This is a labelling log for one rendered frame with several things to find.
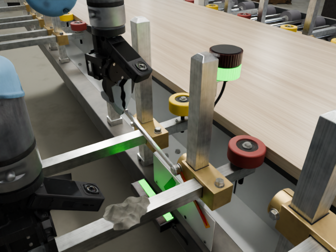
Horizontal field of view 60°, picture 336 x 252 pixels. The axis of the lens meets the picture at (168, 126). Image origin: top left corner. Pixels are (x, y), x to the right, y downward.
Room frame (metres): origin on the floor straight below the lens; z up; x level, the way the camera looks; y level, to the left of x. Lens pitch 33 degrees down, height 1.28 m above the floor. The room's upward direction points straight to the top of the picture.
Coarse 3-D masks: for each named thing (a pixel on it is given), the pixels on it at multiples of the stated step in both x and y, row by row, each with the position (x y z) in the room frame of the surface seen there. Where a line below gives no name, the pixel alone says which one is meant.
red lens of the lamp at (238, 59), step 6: (210, 48) 0.51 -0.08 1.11; (216, 54) 0.49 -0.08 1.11; (222, 54) 0.48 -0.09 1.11; (228, 54) 0.48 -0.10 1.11; (234, 54) 0.48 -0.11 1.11; (240, 54) 0.49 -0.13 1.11; (222, 60) 0.48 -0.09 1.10; (228, 60) 0.48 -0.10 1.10; (234, 60) 0.48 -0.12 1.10; (240, 60) 0.49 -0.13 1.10; (222, 66) 0.48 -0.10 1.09; (228, 66) 0.48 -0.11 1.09; (234, 66) 0.48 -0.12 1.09
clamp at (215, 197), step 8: (184, 160) 0.49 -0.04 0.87; (184, 168) 0.48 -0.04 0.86; (192, 168) 0.47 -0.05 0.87; (200, 168) 0.47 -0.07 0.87; (208, 168) 0.47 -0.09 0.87; (184, 176) 0.48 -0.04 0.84; (192, 176) 0.46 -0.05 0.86; (200, 176) 0.44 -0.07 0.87; (208, 176) 0.44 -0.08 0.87; (216, 176) 0.44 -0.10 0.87; (208, 184) 0.42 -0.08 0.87; (224, 184) 0.42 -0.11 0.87; (232, 184) 0.42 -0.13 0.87; (208, 192) 0.41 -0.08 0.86; (216, 192) 0.40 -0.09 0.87; (224, 192) 0.41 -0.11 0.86; (208, 200) 0.41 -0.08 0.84; (216, 200) 0.40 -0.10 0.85; (224, 200) 0.41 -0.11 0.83; (216, 208) 0.40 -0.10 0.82
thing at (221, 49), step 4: (220, 44) 0.53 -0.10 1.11; (224, 44) 0.53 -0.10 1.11; (228, 44) 0.53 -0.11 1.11; (212, 48) 0.51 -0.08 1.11; (216, 48) 0.51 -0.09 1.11; (220, 48) 0.51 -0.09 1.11; (224, 48) 0.51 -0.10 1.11; (228, 48) 0.51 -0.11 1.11; (232, 48) 0.51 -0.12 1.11; (236, 48) 0.51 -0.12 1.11; (240, 48) 0.51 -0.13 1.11; (216, 52) 0.49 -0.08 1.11; (220, 52) 0.49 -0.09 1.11; (224, 52) 0.49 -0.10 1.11; (228, 52) 0.49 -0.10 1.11; (232, 52) 0.49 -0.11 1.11; (236, 52) 0.49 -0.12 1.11; (228, 68) 0.48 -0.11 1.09; (216, 80) 0.48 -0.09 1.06; (220, 80) 0.49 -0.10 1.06; (216, 84) 0.48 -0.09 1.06; (224, 84) 0.51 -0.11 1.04; (216, 88) 0.48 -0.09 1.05; (220, 92) 0.51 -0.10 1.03; (220, 96) 0.51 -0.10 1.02; (216, 100) 0.51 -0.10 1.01
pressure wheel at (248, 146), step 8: (240, 136) 0.53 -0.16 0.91; (248, 136) 0.53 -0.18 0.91; (232, 144) 0.50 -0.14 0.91; (240, 144) 0.51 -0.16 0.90; (248, 144) 0.50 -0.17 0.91; (256, 144) 0.51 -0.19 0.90; (264, 144) 0.51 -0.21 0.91; (232, 152) 0.48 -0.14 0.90; (240, 152) 0.48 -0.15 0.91; (248, 152) 0.48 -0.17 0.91; (256, 152) 0.48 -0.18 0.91; (264, 152) 0.48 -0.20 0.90; (232, 160) 0.48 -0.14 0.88; (240, 160) 0.47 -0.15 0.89; (248, 160) 0.46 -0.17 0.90; (256, 160) 0.47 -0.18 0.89; (248, 168) 0.46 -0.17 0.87
